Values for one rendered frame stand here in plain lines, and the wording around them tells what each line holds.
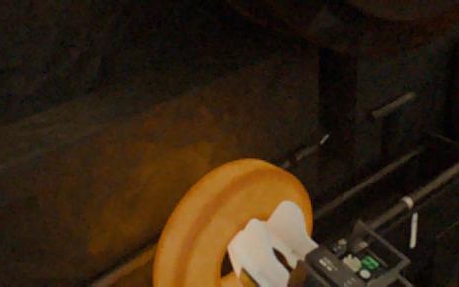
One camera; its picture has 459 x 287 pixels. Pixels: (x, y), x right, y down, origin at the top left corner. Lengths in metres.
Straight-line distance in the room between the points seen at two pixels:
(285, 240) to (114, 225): 0.14
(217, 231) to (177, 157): 0.08
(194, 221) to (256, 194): 0.06
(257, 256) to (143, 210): 0.11
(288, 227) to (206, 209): 0.07
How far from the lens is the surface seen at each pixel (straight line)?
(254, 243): 0.65
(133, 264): 0.70
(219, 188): 0.65
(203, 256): 0.66
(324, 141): 0.86
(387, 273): 0.61
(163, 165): 0.69
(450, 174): 0.87
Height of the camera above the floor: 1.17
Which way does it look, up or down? 32 degrees down
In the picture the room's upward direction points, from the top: straight up
